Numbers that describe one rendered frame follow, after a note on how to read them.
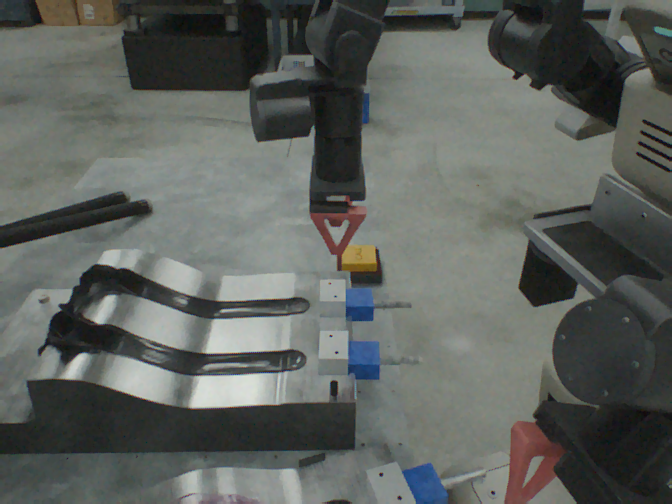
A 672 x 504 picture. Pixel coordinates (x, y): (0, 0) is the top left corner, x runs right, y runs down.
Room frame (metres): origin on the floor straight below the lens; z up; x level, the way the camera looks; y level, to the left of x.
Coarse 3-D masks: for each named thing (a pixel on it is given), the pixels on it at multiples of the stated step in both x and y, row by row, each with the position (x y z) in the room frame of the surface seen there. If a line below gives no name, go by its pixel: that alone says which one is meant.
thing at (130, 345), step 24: (96, 264) 0.64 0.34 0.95; (96, 288) 0.59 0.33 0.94; (120, 288) 0.60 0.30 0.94; (144, 288) 0.63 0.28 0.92; (168, 288) 0.64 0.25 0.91; (72, 312) 0.55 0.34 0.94; (192, 312) 0.61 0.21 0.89; (216, 312) 0.62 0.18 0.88; (240, 312) 0.62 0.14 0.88; (264, 312) 0.62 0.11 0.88; (288, 312) 0.61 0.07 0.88; (48, 336) 0.50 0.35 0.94; (72, 336) 0.58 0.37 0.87; (96, 336) 0.53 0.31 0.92; (120, 336) 0.52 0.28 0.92; (144, 360) 0.50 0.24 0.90; (168, 360) 0.51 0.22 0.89; (192, 360) 0.52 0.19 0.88; (216, 360) 0.52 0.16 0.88; (240, 360) 0.52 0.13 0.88; (264, 360) 0.52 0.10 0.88; (288, 360) 0.52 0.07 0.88
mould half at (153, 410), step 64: (128, 256) 0.68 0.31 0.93; (128, 320) 0.55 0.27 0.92; (192, 320) 0.59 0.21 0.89; (256, 320) 0.59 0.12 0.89; (320, 320) 0.59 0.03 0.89; (0, 384) 0.50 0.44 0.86; (64, 384) 0.44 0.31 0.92; (128, 384) 0.45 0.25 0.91; (192, 384) 0.48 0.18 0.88; (256, 384) 0.48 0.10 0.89; (320, 384) 0.47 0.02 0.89; (0, 448) 0.44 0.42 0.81; (64, 448) 0.44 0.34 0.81; (128, 448) 0.44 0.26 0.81; (192, 448) 0.44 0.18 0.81; (256, 448) 0.44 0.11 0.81; (320, 448) 0.44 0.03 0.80
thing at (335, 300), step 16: (320, 288) 0.63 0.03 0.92; (336, 288) 0.63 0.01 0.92; (352, 288) 0.64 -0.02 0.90; (368, 288) 0.64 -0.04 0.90; (320, 304) 0.60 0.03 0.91; (336, 304) 0.60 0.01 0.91; (352, 304) 0.61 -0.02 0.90; (368, 304) 0.61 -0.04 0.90; (384, 304) 0.62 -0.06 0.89; (400, 304) 0.62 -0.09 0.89; (352, 320) 0.60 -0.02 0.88; (368, 320) 0.60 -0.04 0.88
